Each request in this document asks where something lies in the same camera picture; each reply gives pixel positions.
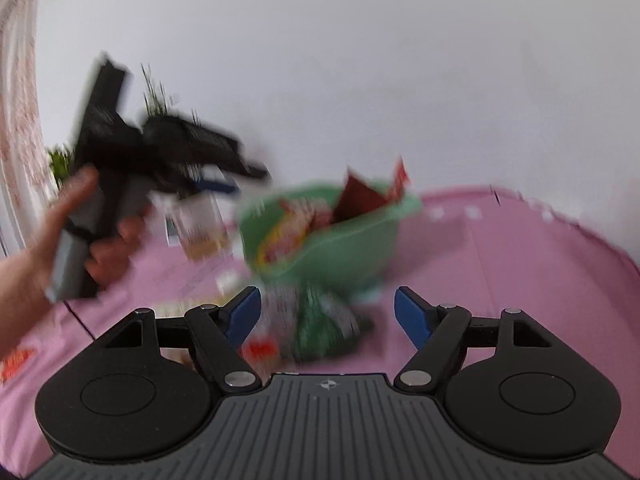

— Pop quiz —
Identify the red white sweet bag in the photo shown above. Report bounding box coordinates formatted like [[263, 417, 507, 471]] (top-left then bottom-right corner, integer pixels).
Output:
[[256, 198, 333, 266]]

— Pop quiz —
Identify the green snack packet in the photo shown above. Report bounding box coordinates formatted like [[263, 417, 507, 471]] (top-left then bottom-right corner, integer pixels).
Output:
[[286, 286, 374, 364]]

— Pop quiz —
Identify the dark red snack packet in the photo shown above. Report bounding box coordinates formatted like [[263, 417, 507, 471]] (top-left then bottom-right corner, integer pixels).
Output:
[[331, 172, 390, 224]]

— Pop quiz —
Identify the thin red stick packet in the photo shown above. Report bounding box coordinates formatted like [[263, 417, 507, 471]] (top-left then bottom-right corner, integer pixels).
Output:
[[387, 158, 410, 203]]

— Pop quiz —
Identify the small red snack packet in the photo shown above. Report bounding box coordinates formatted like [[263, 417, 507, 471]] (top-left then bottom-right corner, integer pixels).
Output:
[[242, 338, 280, 361]]

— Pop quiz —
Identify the person left hand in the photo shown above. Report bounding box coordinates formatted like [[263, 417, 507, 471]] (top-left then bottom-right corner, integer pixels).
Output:
[[1, 166, 151, 358]]

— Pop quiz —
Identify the leafy plant in glass vase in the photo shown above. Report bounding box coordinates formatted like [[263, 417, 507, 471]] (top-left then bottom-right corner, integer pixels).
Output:
[[47, 144, 74, 188]]

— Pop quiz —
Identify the green plastic bowl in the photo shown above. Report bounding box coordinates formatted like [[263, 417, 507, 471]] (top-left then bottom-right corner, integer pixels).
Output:
[[236, 181, 423, 296]]

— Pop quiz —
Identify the pink tablecloth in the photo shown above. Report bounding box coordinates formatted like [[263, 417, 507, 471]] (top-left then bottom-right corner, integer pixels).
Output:
[[1, 188, 639, 476]]

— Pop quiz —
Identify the red packet at edge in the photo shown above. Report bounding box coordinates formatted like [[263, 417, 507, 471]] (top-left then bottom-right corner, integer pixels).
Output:
[[0, 347, 36, 384]]

